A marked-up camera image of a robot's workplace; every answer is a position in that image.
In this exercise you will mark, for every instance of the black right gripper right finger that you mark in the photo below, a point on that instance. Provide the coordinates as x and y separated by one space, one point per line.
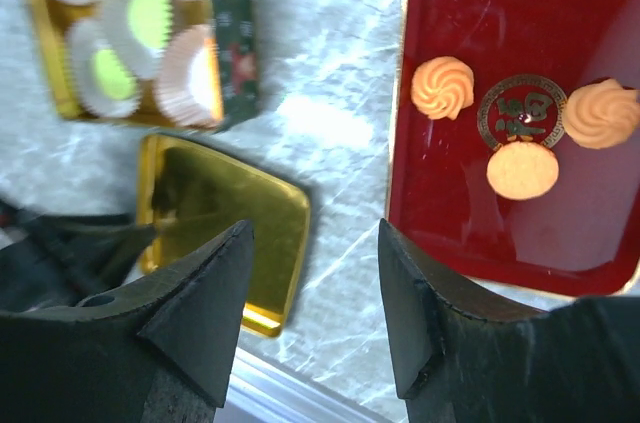
461 353

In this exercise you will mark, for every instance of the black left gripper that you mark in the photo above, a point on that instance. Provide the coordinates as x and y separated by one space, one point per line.
59 260

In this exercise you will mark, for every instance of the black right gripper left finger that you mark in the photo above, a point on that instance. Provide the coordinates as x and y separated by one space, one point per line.
159 349

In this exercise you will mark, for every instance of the gold tin lid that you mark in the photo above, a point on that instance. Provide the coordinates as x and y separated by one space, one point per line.
192 191

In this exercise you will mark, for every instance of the green round cookie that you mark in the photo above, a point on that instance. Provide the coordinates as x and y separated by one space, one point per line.
111 76
150 21

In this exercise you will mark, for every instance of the green cookie tin box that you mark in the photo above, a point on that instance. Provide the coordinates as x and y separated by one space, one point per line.
232 26

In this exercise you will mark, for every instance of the plain orange round cookie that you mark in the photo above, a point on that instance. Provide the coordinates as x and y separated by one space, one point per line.
522 170

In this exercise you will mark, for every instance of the red serving tray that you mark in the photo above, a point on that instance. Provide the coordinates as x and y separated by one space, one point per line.
527 56

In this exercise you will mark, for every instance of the orange swirl cookie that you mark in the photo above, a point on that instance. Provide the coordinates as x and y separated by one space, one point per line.
601 115
442 87

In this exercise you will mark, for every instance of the aluminium table edge rail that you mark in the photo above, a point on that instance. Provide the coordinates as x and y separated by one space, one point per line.
264 391

